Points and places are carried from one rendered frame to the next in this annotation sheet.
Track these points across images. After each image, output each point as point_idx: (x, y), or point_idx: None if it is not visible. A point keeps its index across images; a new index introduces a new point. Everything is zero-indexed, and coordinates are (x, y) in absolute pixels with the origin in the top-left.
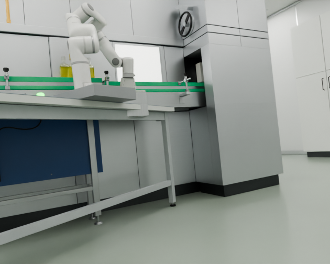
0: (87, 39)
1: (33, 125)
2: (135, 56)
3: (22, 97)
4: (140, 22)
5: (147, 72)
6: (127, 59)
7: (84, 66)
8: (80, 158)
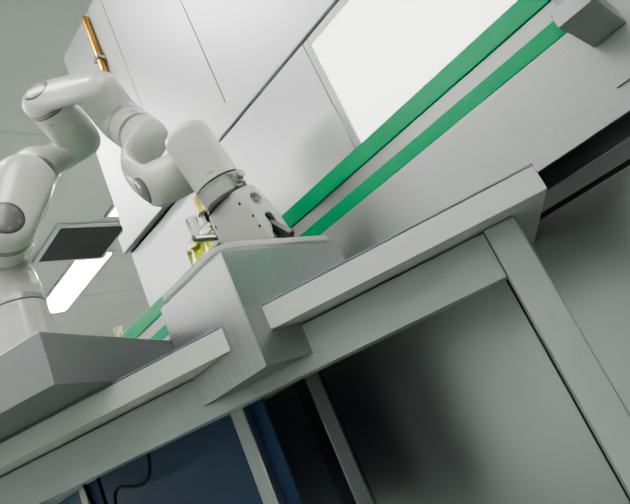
0: None
1: (161, 463)
2: (385, 16)
3: None
4: None
5: (457, 31)
6: (167, 148)
7: None
8: None
